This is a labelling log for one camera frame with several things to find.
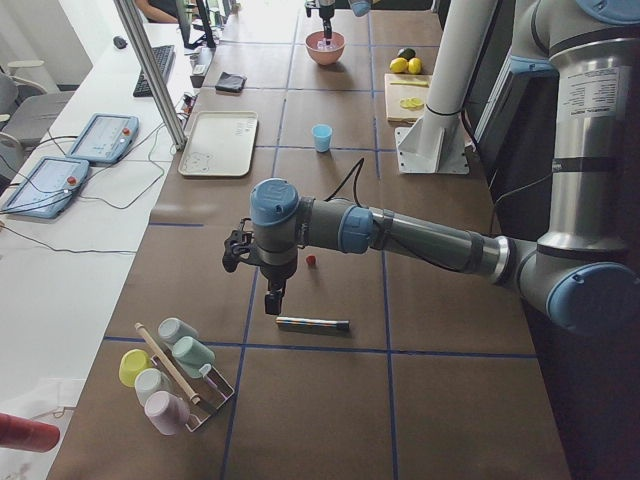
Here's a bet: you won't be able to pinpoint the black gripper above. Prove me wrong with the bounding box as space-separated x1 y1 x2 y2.
317 0 335 42
258 248 298 315

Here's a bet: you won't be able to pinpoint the pink bowl of ice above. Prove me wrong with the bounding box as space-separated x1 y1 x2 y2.
305 31 345 66

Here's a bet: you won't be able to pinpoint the green cup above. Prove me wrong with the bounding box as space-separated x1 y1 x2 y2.
171 336 215 379

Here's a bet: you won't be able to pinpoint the grey white cup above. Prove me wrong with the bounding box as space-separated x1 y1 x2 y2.
157 317 199 347

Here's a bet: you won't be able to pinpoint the white cup rack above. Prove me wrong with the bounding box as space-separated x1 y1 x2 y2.
135 323 235 433

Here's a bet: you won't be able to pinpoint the light blue cup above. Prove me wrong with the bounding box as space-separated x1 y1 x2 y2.
311 124 333 153

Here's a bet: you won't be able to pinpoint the pale mint cup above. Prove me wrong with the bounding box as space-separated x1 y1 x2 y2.
134 368 173 407

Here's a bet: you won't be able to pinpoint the yellow cup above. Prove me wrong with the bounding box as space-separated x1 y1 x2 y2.
118 349 152 388

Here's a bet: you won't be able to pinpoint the pink cup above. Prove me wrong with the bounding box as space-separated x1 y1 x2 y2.
144 391 190 436

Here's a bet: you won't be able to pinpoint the steel muddler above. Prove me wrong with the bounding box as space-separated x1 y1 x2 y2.
276 317 350 332

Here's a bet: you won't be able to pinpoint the yellow plastic knife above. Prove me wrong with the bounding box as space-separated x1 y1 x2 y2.
389 80 430 88

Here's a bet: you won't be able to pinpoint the folded grey cloth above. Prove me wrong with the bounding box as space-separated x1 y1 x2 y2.
214 72 247 94

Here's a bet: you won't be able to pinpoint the bamboo cutting board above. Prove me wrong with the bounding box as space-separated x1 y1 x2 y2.
384 73 431 122

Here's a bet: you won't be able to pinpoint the yellow lemon slices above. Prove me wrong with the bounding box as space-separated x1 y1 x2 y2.
399 97 424 110

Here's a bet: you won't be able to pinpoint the black keyboard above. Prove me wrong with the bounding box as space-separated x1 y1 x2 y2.
131 44 177 98

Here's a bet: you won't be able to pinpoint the cream bear tray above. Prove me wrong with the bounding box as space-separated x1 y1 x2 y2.
177 111 258 178

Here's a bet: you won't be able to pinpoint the white pillar with base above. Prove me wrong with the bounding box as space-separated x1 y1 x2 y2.
395 0 499 175

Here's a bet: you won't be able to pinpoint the computer mouse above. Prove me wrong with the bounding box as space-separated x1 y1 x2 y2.
113 36 128 50

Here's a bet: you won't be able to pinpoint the upper blue teach pendant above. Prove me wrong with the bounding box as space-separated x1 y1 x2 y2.
66 113 140 165

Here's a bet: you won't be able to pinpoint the blue teach pendant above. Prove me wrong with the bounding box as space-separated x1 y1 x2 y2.
66 113 140 165
1 157 90 219

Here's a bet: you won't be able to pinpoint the lower blue teach pendant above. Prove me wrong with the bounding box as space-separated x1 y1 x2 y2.
1 157 90 219

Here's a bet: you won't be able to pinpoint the red bottle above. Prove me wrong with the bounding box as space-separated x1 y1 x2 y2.
1 413 60 453

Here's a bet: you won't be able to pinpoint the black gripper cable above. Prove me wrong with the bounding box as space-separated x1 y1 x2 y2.
324 157 366 202

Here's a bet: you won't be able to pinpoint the aluminium frame post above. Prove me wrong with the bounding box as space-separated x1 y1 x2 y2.
114 0 187 151

